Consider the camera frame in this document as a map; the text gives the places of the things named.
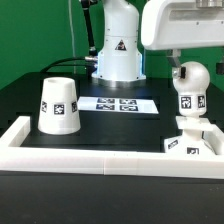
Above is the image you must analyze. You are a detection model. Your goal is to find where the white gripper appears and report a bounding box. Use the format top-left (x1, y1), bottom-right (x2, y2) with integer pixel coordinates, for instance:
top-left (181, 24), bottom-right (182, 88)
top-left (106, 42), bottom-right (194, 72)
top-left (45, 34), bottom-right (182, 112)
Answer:
top-left (141, 0), bottom-right (224, 79)

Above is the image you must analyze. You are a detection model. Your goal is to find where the white lamp bulb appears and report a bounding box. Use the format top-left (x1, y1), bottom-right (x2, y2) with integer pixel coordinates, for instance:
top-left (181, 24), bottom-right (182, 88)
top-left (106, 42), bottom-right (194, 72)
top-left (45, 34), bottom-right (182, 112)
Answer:
top-left (173, 61), bottom-right (210, 118)

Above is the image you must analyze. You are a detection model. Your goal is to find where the white lamp base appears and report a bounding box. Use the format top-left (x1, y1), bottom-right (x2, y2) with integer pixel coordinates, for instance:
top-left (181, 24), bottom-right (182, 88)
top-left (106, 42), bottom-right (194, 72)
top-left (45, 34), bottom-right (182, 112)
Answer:
top-left (164, 116), bottom-right (215, 156)

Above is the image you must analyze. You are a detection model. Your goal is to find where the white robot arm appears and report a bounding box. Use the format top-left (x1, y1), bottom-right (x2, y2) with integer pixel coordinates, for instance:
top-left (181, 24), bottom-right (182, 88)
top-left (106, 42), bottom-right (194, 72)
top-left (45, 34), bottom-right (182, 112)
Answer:
top-left (92, 0), bottom-right (224, 87)

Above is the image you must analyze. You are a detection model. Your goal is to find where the white conical lamp shade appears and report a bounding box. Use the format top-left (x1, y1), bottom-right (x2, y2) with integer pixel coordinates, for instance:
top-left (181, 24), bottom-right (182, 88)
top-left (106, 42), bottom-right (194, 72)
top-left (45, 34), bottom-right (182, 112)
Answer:
top-left (38, 77), bottom-right (81, 135)

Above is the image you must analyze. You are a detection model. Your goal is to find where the white marker sheet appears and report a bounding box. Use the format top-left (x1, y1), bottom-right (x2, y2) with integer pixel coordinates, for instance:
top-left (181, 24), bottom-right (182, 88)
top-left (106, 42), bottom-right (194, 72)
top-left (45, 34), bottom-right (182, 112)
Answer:
top-left (78, 96), bottom-right (158, 114)

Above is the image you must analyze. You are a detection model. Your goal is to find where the white U-shaped fence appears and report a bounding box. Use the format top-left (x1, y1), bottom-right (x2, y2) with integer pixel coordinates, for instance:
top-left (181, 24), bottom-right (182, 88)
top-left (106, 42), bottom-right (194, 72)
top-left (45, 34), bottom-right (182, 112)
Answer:
top-left (0, 116), bottom-right (224, 179)

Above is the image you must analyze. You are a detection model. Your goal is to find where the black cable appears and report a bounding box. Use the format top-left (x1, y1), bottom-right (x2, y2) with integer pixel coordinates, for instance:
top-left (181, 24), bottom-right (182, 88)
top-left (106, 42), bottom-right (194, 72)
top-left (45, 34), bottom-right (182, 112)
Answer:
top-left (40, 0), bottom-right (100, 73)

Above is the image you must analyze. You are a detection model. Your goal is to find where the white cable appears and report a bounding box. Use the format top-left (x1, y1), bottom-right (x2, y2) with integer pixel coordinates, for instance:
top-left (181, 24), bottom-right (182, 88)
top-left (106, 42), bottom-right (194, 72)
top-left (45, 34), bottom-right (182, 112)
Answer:
top-left (67, 0), bottom-right (78, 74)

